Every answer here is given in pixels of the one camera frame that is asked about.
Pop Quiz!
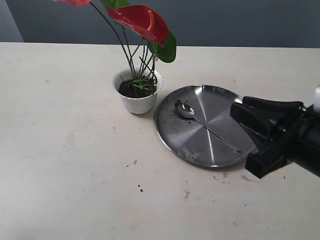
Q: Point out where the round stainless steel plate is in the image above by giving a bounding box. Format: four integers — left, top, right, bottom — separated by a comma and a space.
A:
154, 85, 256, 168

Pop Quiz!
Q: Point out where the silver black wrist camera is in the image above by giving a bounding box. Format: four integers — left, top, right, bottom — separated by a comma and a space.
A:
313, 85, 320, 113

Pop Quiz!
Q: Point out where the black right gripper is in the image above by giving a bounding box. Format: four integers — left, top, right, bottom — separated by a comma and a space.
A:
230, 96, 320, 179

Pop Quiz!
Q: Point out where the silver metal spoon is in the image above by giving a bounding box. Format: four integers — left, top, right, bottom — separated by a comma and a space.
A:
174, 100, 242, 153

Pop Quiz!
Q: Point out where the red artificial anthurium flower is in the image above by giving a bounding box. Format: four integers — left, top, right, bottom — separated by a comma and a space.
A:
52, 0, 178, 91

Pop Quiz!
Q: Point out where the white scalloped flower pot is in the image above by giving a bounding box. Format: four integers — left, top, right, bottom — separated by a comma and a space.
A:
112, 68, 163, 115

